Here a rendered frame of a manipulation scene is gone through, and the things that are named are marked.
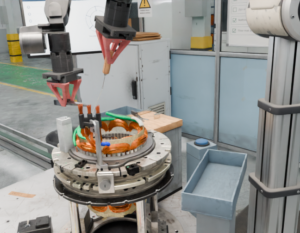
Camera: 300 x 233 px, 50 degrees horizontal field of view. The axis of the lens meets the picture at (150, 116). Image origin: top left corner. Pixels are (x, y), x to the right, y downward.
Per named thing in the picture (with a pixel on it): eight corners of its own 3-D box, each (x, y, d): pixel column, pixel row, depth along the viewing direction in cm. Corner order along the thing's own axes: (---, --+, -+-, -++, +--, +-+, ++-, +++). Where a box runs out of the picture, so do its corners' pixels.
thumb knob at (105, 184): (100, 188, 72) (99, 179, 71) (111, 188, 72) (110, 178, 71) (99, 191, 71) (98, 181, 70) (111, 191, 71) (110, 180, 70)
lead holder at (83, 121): (78, 128, 73) (77, 113, 72) (94, 123, 76) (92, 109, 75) (88, 131, 71) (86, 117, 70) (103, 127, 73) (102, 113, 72)
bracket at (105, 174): (100, 189, 75) (98, 169, 73) (115, 188, 75) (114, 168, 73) (98, 193, 73) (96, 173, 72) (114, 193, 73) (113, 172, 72)
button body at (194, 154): (198, 220, 106) (199, 149, 98) (186, 210, 112) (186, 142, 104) (215, 214, 109) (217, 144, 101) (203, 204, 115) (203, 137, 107)
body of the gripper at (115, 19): (110, 38, 71) (116, 4, 67) (92, 22, 78) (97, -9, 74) (135, 39, 75) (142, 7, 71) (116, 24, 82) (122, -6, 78)
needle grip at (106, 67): (101, 72, 81) (105, 50, 78) (104, 70, 83) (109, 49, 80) (106, 75, 81) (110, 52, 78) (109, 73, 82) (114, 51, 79)
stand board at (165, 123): (108, 126, 119) (107, 120, 119) (146, 115, 132) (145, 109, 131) (144, 140, 105) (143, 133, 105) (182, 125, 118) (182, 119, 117)
